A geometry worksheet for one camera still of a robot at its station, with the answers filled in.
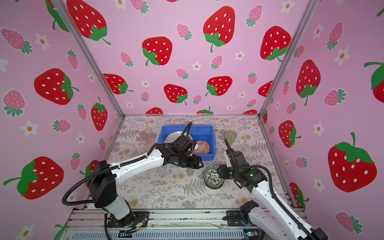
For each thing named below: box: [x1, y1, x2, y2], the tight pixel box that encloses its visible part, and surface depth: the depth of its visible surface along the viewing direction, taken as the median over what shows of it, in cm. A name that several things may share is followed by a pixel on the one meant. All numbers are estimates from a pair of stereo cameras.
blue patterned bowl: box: [203, 165, 225, 190], surface depth 83 cm
